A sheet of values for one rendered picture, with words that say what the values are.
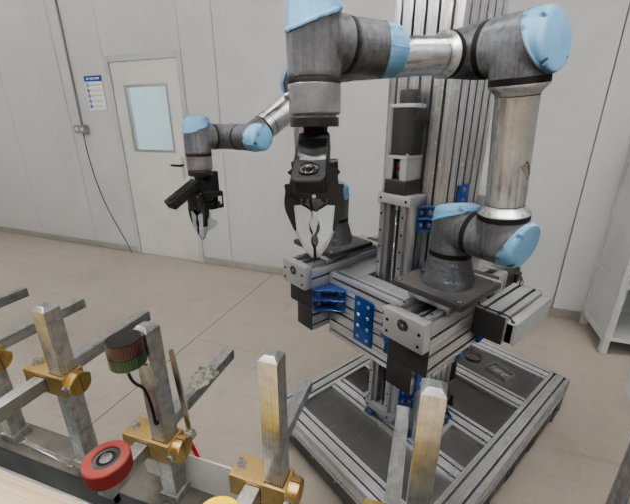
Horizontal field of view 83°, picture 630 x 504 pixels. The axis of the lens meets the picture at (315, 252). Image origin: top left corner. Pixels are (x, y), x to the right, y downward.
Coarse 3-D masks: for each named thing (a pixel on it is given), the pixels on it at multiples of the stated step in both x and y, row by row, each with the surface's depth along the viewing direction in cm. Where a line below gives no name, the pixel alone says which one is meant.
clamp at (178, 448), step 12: (144, 420) 76; (132, 432) 73; (144, 432) 73; (180, 432) 73; (132, 444) 73; (156, 444) 71; (168, 444) 71; (180, 444) 71; (156, 456) 72; (168, 456) 70; (180, 456) 71
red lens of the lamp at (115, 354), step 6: (138, 330) 62; (138, 342) 59; (144, 342) 61; (108, 348) 57; (114, 348) 57; (120, 348) 57; (126, 348) 57; (132, 348) 58; (138, 348) 59; (144, 348) 61; (108, 354) 58; (114, 354) 57; (120, 354) 57; (126, 354) 58; (132, 354) 58; (138, 354) 59; (114, 360) 58; (120, 360) 58
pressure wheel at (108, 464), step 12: (108, 444) 66; (120, 444) 66; (96, 456) 64; (108, 456) 63; (120, 456) 64; (132, 456) 66; (84, 468) 62; (96, 468) 62; (108, 468) 62; (120, 468) 62; (84, 480) 61; (96, 480) 60; (108, 480) 61; (120, 480) 63
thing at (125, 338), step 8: (112, 336) 60; (120, 336) 60; (128, 336) 60; (136, 336) 60; (112, 344) 58; (120, 344) 58; (128, 344) 58; (128, 376) 61; (136, 384) 63; (144, 392) 65; (152, 408) 67; (152, 416) 68
